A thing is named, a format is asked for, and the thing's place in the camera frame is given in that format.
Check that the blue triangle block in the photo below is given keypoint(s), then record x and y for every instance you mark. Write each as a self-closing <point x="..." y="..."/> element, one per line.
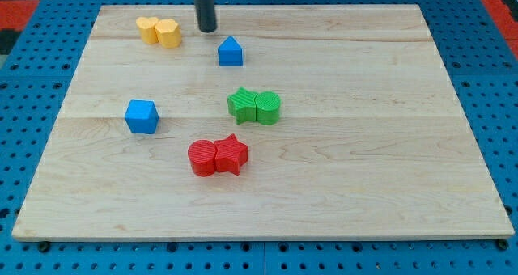
<point x="230" y="53"/>

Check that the yellow heart block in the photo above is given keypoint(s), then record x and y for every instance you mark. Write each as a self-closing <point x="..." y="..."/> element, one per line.
<point x="146" y="28"/>

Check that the red cylinder block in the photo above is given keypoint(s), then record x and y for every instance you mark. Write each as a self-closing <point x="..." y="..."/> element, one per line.
<point x="201" y="154"/>

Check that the yellow pentagon block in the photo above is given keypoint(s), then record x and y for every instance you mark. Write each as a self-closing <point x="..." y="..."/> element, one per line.
<point x="168" y="33"/>

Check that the blue cube block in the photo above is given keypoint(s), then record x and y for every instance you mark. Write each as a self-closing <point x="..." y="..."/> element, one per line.
<point x="141" y="116"/>

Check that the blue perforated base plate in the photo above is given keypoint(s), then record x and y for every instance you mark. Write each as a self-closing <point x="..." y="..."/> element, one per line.
<point x="38" y="70"/>

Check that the wooden board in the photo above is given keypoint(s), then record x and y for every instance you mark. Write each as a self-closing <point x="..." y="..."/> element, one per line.
<point x="371" y="144"/>

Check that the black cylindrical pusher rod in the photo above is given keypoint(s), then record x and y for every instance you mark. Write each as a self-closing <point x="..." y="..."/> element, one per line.
<point x="206" y="17"/>

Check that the green star block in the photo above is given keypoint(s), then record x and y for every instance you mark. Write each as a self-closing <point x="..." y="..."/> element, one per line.
<point x="242" y="105"/>

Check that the green cylinder block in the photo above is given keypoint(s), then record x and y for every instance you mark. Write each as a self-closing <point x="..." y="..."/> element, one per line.
<point x="268" y="107"/>

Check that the red star block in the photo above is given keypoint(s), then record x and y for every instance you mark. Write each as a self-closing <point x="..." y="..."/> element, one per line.
<point x="231" y="154"/>

